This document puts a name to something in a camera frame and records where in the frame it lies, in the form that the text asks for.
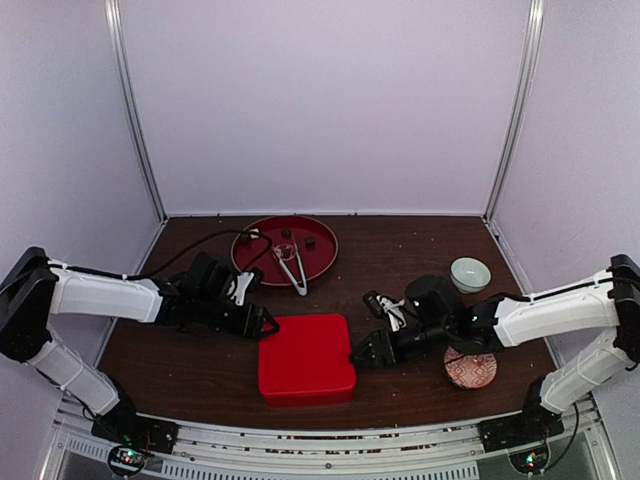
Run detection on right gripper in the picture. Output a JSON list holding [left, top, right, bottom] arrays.
[[348, 321, 452, 372]]

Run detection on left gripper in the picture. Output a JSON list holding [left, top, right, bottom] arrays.
[[194, 292, 279, 340]]

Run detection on red box lid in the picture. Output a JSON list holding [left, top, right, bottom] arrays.
[[258, 313, 357, 392]]

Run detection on metal serving tongs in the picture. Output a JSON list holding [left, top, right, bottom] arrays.
[[271, 241, 308, 296]]

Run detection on red chocolate box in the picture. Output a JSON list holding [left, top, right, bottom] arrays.
[[260, 385, 355, 408]]

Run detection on round red tray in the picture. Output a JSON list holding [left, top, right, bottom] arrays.
[[231, 216, 338, 287]]

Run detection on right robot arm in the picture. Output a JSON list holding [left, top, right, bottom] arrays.
[[350, 254, 639, 442]]

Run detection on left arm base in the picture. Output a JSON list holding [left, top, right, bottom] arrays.
[[83, 410, 179, 479]]

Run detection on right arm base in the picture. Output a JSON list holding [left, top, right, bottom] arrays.
[[478, 413, 564, 475]]

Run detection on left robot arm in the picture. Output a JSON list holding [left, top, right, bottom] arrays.
[[1, 247, 280, 444]]

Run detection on red patterned bowl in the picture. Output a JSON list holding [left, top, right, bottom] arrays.
[[443, 348, 498, 390]]

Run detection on grey green bowl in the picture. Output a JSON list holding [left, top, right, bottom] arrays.
[[450, 257, 492, 294]]

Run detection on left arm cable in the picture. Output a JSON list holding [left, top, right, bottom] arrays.
[[0, 228, 274, 296]]

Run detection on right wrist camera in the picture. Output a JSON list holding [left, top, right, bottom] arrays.
[[362, 274, 466, 334]]

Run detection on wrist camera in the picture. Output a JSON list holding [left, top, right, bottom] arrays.
[[182, 252, 264, 307], [362, 274, 466, 334]]

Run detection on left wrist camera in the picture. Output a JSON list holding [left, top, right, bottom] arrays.
[[182, 252, 264, 307]]

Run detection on front aluminium rail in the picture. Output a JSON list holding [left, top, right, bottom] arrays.
[[39, 394, 624, 480]]

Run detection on left aluminium post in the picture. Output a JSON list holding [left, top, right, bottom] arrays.
[[104, 0, 168, 222]]

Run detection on aluminium post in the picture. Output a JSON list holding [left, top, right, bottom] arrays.
[[483, 0, 546, 224], [104, 0, 168, 222]]

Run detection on right aluminium post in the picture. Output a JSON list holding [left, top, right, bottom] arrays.
[[483, 0, 546, 224]]

